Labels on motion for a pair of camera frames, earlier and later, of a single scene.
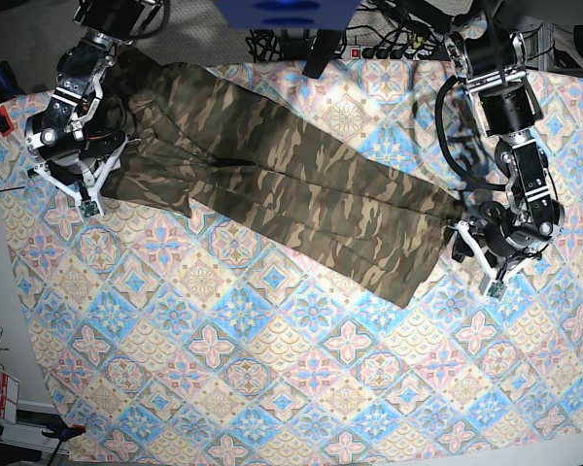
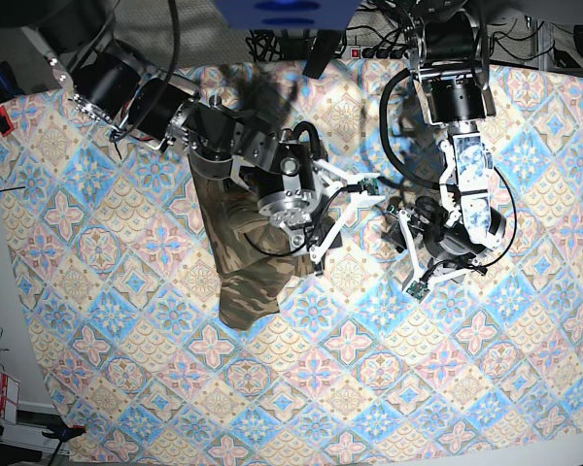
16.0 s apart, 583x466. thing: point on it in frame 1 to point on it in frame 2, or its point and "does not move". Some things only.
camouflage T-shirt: (196, 137) to (254, 274)
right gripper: (66, 166) to (291, 210)
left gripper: (496, 241) to (452, 242)
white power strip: (387, 53) does not move
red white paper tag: (9, 388) does not move
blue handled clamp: (5, 83) does not move
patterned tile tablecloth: (177, 340) does not move
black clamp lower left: (63, 432) does not move
